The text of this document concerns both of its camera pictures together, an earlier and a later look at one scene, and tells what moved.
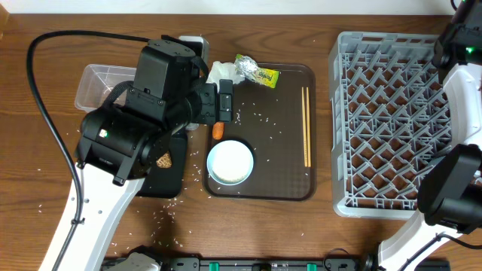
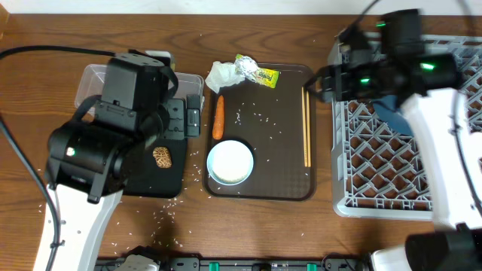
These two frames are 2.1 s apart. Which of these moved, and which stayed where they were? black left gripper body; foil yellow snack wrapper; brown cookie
Moved: black left gripper body
Stayed: brown cookie; foil yellow snack wrapper
